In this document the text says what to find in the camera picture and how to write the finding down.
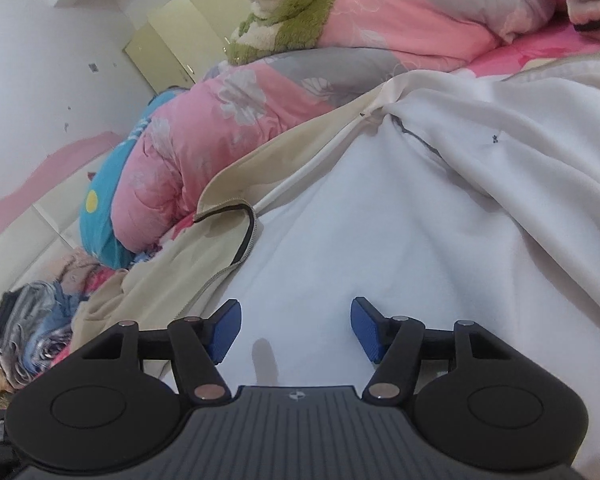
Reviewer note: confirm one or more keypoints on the beige zip jacket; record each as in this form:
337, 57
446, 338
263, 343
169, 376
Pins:
380, 210

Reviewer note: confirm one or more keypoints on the blue pillow yellow dot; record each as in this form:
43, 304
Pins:
105, 220

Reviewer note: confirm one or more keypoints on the pink and white headboard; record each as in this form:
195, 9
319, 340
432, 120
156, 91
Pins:
30, 240

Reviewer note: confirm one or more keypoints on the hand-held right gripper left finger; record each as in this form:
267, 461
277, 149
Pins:
225, 332

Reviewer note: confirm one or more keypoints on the pink floral quilt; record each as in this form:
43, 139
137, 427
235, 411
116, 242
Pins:
190, 170

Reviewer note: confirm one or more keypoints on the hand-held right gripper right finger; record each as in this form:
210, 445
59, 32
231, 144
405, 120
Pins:
365, 330

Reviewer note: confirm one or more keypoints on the plaid shirt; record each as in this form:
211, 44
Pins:
45, 350

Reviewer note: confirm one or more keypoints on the black garment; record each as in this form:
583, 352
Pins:
0, 317

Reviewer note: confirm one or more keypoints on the pale pink garment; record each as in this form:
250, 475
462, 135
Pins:
75, 270

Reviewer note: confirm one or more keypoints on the blue jeans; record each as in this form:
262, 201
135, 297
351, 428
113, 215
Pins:
62, 300

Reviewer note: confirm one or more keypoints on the green and cream fleece garment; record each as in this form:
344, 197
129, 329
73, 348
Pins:
300, 15

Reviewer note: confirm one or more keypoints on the cream wardrobe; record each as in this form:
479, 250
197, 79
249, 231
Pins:
190, 35

